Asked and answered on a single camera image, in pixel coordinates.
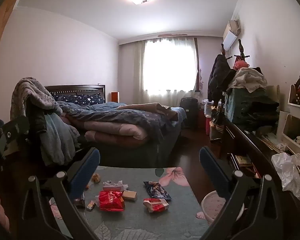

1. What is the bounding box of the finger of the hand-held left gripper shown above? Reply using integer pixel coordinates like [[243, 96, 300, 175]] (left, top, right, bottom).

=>
[[0, 116, 30, 160]]

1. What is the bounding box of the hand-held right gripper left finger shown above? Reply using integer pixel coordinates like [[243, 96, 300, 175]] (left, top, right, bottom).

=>
[[21, 147, 108, 240]]

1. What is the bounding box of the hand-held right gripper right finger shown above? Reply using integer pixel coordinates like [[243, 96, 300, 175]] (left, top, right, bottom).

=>
[[199, 146, 284, 240]]

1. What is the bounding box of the pink waste bin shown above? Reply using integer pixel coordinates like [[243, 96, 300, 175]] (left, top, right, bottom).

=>
[[201, 190, 245, 227]]

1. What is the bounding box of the beige paper box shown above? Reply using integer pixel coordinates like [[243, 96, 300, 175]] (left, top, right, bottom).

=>
[[122, 190, 137, 202]]

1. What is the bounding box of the black garment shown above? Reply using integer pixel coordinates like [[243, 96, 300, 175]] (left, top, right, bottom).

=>
[[33, 102, 48, 133]]

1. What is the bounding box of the dark shiny wrapper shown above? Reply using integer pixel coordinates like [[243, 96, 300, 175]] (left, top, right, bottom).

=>
[[73, 197, 86, 209]]

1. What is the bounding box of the stack of books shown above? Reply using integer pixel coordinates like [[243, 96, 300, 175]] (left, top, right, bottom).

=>
[[230, 154, 262, 179]]

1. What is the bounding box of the red snack packet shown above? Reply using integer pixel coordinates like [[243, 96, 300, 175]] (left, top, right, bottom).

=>
[[98, 190, 125, 212]]

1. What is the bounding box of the light blue robe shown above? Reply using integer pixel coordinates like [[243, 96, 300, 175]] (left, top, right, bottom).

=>
[[40, 114, 80, 167]]

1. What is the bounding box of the dark wooden dresser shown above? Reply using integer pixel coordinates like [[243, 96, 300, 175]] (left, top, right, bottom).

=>
[[210, 115, 300, 240]]

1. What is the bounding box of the black handbag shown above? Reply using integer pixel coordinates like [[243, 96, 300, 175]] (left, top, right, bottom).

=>
[[210, 110, 226, 141]]

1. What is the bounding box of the red container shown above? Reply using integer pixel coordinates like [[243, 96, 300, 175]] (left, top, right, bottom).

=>
[[205, 116, 213, 135]]

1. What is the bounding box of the dark wooden bed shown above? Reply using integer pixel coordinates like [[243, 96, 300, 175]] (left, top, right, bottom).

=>
[[44, 84, 188, 168]]

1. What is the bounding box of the pink folded quilt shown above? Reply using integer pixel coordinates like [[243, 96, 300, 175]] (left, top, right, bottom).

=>
[[62, 115, 150, 148]]

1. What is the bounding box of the dark blue snack packet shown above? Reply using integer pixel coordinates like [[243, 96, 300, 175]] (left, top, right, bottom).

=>
[[143, 181, 172, 201]]

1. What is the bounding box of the black suitcase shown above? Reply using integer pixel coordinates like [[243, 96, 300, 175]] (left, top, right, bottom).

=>
[[179, 97, 199, 130]]

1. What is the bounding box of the clear plastic container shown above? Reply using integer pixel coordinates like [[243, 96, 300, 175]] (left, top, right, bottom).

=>
[[202, 100, 214, 117]]

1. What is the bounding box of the red and white packet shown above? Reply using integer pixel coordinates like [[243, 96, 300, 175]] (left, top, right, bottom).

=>
[[143, 197, 170, 213]]

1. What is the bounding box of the blue patterned quilt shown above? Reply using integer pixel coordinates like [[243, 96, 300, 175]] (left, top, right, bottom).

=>
[[57, 102, 185, 140]]

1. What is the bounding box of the teal storage box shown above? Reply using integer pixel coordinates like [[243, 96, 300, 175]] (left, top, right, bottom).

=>
[[225, 88, 268, 124]]

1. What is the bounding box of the white plastic bag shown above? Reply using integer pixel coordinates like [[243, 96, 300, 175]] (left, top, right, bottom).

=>
[[271, 152, 300, 202]]

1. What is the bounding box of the floral tablecloth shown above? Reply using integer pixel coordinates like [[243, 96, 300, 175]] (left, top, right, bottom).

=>
[[49, 166, 215, 240]]

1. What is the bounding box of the navy star pillow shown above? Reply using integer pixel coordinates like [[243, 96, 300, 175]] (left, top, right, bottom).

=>
[[51, 93, 105, 105]]

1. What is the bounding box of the stack of dark clothes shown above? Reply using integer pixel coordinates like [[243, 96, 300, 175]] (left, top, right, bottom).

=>
[[247, 90, 280, 130]]

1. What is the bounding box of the tan blanket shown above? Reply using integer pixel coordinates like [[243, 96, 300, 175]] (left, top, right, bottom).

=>
[[117, 102, 178, 120]]

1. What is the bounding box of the white stackable storage bin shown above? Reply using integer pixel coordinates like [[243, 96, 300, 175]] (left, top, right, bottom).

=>
[[277, 111, 300, 159], [287, 84, 300, 114]]

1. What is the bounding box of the black coat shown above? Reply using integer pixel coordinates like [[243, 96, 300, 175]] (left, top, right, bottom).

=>
[[207, 54, 237, 100]]

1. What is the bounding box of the pile of white clothes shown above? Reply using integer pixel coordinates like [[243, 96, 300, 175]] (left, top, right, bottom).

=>
[[226, 67, 268, 93]]

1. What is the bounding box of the pink plastic bag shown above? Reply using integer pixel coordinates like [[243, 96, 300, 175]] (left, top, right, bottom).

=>
[[233, 60, 250, 71]]

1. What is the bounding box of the wooden coat rack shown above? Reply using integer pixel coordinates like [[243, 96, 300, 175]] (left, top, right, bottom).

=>
[[220, 39, 250, 63]]

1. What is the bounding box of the white air conditioner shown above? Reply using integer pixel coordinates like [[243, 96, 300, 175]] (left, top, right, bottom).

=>
[[222, 19, 242, 50]]

